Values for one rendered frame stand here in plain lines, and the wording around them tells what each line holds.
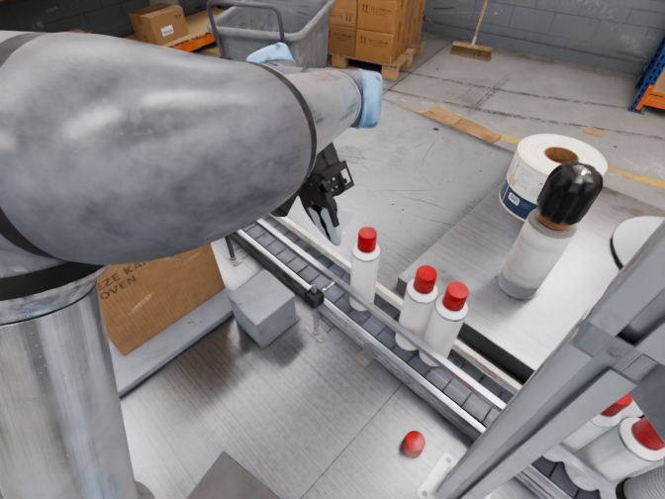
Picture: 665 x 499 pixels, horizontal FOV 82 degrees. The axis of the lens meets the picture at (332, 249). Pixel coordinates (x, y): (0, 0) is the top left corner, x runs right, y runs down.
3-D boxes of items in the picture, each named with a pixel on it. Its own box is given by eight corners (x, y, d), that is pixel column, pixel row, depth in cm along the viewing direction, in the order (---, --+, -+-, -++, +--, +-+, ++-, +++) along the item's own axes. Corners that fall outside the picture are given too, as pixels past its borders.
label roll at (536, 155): (516, 229, 96) (538, 181, 85) (489, 180, 110) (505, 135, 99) (593, 226, 97) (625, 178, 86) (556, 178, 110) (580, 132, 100)
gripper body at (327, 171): (356, 188, 73) (334, 127, 68) (325, 210, 69) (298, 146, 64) (332, 189, 79) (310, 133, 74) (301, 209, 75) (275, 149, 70)
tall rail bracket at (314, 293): (339, 319, 84) (341, 270, 72) (316, 341, 80) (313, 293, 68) (330, 311, 85) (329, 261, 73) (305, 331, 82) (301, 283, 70)
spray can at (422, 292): (427, 340, 75) (450, 271, 60) (411, 356, 72) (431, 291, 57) (405, 323, 77) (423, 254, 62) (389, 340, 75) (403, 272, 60)
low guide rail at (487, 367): (655, 491, 56) (664, 487, 55) (653, 498, 55) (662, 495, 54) (227, 179, 108) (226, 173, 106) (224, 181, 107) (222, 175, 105)
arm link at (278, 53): (233, 60, 60) (253, 57, 67) (262, 129, 64) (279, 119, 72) (275, 40, 57) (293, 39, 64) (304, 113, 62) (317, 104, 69)
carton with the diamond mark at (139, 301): (226, 288, 87) (195, 194, 67) (124, 357, 75) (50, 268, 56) (160, 224, 101) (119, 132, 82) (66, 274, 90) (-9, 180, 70)
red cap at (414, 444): (423, 458, 65) (427, 452, 62) (403, 456, 65) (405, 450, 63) (422, 437, 67) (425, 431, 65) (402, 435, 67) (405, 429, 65)
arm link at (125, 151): (230, 31, 11) (387, 54, 54) (-72, 21, 13) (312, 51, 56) (251, 346, 16) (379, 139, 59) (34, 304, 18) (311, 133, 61)
